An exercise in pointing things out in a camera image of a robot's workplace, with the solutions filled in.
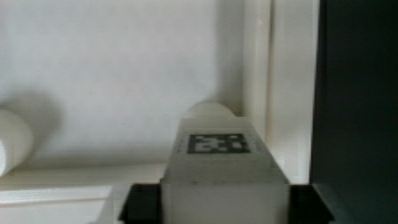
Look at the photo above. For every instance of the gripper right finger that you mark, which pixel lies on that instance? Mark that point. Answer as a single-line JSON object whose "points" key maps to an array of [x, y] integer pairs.
{"points": [[308, 211]]}

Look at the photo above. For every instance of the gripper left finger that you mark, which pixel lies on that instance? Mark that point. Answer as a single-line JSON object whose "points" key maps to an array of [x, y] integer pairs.
{"points": [[141, 207]]}

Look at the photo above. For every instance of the white leg with tag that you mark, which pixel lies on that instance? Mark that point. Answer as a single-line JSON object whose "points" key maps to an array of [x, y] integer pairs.
{"points": [[224, 186]]}

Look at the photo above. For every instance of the white square tabletop with sockets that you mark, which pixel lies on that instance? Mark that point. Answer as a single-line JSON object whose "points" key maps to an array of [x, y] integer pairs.
{"points": [[116, 65]]}

